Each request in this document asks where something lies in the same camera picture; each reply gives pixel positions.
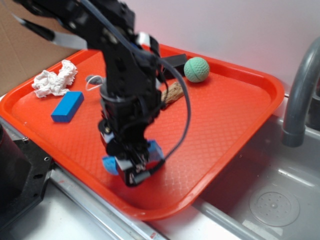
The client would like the grey sink basin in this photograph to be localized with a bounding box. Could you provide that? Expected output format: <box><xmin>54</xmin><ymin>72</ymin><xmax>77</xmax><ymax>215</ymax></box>
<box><xmin>194</xmin><ymin>116</ymin><xmax>320</xmax><ymax>240</ymax></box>

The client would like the grey plush bunny toy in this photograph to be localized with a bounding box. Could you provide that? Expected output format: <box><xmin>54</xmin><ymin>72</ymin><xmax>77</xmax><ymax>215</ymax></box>
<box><xmin>85</xmin><ymin>75</ymin><xmax>106</xmax><ymax>92</ymax></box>

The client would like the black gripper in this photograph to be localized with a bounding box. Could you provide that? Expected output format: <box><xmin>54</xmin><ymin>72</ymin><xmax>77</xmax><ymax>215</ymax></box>
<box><xmin>98</xmin><ymin>93</ymin><xmax>165</xmax><ymax>187</ymax></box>

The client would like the crumpled white paper towel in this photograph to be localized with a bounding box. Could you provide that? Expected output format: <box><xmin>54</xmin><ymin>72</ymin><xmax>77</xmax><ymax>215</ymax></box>
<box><xmin>31</xmin><ymin>59</ymin><xmax>78</xmax><ymax>98</ymax></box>

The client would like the grey faucet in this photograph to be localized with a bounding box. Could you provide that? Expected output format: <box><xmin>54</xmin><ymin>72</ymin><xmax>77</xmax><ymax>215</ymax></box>
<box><xmin>281</xmin><ymin>38</ymin><xmax>320</xmax><ymax>148</ymax></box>

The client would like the brown wood piece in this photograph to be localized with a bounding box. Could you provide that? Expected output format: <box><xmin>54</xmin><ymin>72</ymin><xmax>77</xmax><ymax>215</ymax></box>
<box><xmin>161</xmin><ymin>82</ymin><xmax>184</xmax><ymax>109</ymax></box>

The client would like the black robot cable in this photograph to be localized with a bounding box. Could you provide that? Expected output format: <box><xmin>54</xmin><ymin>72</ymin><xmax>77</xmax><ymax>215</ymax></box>
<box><xmin>82</xmin><ymin>0</ymin><xmax>192</xmax><ymax>161</ymax></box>

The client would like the red plastic tray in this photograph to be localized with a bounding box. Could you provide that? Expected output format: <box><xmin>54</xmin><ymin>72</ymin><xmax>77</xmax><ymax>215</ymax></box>
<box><xmin>0</xmin><ymin>50</ymin><xmax>284</xmax><ymax>221</ymax></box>

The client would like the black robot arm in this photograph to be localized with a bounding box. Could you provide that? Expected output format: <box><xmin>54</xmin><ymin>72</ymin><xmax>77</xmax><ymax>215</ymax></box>
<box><xmin>20</xmin><ymin>0</ymin><xmax>164</xmax><ymax>187</ymax></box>

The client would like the blue rectangular block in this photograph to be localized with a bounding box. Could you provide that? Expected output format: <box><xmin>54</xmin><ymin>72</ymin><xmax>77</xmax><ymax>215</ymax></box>
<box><xmin>51</xmin><ymin>91</ymin><xmax>84</xmax><ymax>123</ymax></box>

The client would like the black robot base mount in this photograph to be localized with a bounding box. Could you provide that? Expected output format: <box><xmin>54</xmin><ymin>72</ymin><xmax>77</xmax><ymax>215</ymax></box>
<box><xmin>0</xmin><ymin>126</ymin><xmax>52</xmax><ymax>230</ymax></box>

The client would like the black rectangular block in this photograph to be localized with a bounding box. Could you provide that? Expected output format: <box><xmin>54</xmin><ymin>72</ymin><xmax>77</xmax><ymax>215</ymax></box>
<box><xmin>162</xmin><ymin>53</ymin><xmax>188</xmax><ymax>80</ymax></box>

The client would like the green dimpled ball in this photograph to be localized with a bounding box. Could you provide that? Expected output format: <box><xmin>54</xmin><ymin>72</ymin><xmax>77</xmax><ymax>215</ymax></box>
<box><xmin>183</xmin><ymin>57</ymin><xmax>210</xmax><ymax>83</ymax></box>

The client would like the brown cardboard panel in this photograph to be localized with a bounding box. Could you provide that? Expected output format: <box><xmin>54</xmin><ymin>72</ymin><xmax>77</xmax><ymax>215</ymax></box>
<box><xmin>0</xmin><ymin>0</ymin><xmax>76</xmax><ymax>96</ymax></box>

